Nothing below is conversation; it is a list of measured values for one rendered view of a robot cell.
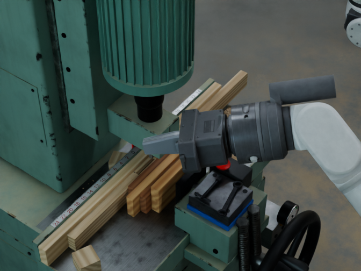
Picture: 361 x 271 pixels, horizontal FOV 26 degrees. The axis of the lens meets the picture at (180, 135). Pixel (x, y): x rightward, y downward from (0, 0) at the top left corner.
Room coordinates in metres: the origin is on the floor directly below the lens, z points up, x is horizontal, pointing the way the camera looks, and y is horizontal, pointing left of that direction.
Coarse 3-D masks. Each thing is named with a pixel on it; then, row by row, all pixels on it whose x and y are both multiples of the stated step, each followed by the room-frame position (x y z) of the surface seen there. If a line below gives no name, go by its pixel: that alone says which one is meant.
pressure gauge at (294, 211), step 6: (288, 204) 1.24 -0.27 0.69; (294, 204) 1.24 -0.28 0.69; (282, 210) 1.23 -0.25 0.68; (288, 210) 1.22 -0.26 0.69; (294, 210) 1.24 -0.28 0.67; (282, 216) 1.22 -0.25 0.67; (288, 216) 1.21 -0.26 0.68; (294, 216) 1.24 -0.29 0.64; (282, 222) 1.21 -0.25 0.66; (288, 222) 1.22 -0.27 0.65
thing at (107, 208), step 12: (240, 72) 1.44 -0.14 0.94; (228, 84) 1.40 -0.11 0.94; (240, 84) 1.42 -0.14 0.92; (216, 96) 1.36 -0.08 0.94; (228, 96) 1.38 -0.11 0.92; (204, 108) 1.32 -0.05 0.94; (216, 108) 1.34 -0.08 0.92; (132, 180) 1.10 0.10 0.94; (120, 192) 1.06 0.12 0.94; (108, 204) 1.03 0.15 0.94; (120, 204) 1.05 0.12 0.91; (96, 216) 1.00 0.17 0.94; (108, 216) 1.02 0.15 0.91; (84, 228) 0.97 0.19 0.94; (96, 228) 0.99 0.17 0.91; (72, 240) 0.94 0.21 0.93; (84, 240) 0.96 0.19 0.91
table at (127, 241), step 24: (120, 216) 1.03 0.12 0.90; (144, 216) 1.03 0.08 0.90; (168, 216) 1.03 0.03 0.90; (96, 240) 0.97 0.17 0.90; (120, 240) 0.97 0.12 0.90; (144, 240) 0.97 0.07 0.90; (168, 240) 0.97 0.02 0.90; (72, 264) 0.91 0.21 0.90; (120, 264) 0.91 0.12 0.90; (144, 264) 0.91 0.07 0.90; (168, 264) 0.93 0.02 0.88; (216, 264) 0.93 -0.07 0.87
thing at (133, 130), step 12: (132, 96) 1.21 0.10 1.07; (108, 108) 1.18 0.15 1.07; (120, 108) 1.18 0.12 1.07; (132, 108) 1.18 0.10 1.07; (108, 120) 1.18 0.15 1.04; (120, 120) 1.16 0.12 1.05; (132, 120) 1.14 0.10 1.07; (168, 120) 1.14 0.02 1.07; (120, 132) 1.16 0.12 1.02; (132, 132) 1.14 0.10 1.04; (144, 132) 1.12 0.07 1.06; (156, 132) 1.11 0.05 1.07; (168, 132) 1.12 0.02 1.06; (132, 144) 1.14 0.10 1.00; (156, 156) 1.10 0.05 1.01
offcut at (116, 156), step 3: (114, 153) 1.27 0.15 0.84; (117, 153) 1.27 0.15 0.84; (120, 153) 1.27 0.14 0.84; (123, 153) 1.27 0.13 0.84; (126, 153) 1.27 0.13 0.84; (111, 156) 1.26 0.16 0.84; (114, 156) 1.26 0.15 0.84; (117, 156) 1.26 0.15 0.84; (120, 156) 1.26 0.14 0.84; (123, 156) 1.26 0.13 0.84; (111, 159) 1.25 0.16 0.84; (114, 159) 1.25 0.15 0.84; (117, 159) 1.25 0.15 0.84; (120, 159) 1.25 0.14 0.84; (111, 162) 1.24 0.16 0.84; (114, 162) 1.24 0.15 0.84; (111, 165) 1.24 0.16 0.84
